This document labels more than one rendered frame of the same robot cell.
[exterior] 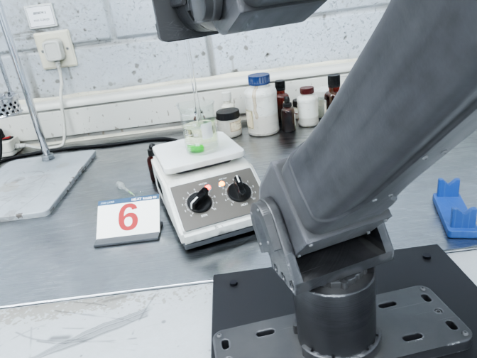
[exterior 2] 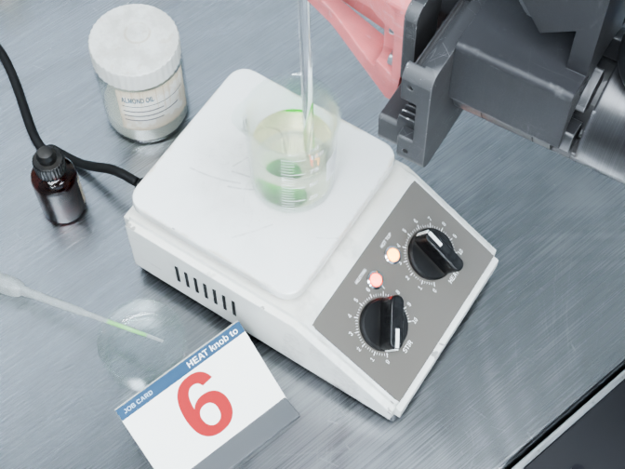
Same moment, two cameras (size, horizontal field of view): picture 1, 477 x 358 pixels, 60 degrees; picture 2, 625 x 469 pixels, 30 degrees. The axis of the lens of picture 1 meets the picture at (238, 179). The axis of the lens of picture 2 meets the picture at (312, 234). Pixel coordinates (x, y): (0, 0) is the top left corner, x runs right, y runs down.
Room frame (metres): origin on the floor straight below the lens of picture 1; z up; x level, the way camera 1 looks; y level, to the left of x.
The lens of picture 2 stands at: (0.31, 0.27, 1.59)
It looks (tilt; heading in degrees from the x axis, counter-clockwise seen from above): 62 degrees down; 318
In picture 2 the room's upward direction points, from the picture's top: 1 degrees clockwise
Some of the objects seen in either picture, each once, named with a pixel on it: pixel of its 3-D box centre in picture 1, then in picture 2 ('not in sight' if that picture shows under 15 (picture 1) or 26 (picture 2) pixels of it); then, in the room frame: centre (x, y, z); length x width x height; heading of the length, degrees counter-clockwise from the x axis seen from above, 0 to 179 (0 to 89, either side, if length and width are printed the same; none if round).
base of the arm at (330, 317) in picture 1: (334, 305); not in sight; (0.25, -0.06, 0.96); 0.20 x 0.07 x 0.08; 97
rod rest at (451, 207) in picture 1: (454, 204); not in sight; (0.45, -0.27, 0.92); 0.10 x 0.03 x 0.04; 164
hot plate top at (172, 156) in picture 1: (196, 150); (264, 179); (0.59, 0.06, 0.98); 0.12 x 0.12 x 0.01; 17
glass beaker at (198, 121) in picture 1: (197, 126); (286, 146); (0.58, 0.05, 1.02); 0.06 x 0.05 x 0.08; 57
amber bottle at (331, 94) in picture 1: (333, 99); not in sight; (0.90, -0.23, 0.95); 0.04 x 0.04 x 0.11
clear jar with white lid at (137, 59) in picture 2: not in sight; (140, 74); (0.73, 0.06, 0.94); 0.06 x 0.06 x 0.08
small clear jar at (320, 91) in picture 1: (324, 102); not in sight; (0.97, -0.23, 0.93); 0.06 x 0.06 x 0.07
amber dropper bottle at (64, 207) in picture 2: (155, 161); (54, 179); (0.70, 0.15, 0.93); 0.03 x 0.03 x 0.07
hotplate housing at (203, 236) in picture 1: (205, 182); (300, 233); (0.57, 0.05, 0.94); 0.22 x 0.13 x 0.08; 17
